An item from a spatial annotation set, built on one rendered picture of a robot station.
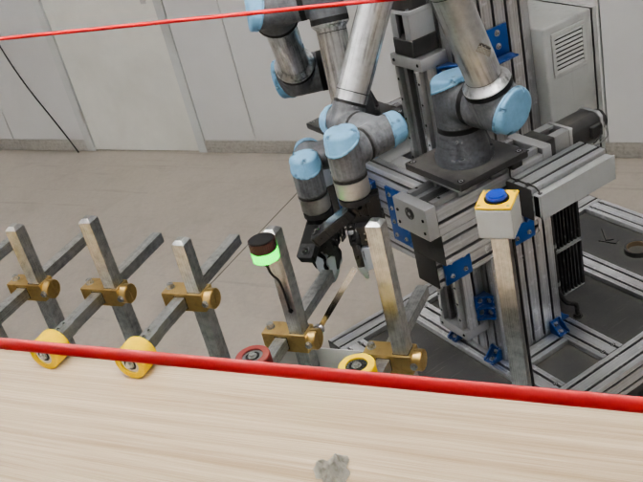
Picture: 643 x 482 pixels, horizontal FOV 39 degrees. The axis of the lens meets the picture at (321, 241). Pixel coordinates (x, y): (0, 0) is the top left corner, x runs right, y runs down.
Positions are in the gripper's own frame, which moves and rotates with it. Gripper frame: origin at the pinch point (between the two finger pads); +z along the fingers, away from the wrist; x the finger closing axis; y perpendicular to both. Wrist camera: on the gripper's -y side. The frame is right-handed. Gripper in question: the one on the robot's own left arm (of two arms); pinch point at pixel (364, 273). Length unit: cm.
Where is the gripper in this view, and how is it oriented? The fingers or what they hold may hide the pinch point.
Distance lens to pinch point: 205.0
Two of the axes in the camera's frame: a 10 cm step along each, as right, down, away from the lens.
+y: 9.7, -1.7, -1.6
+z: 2.3, 8.5, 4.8
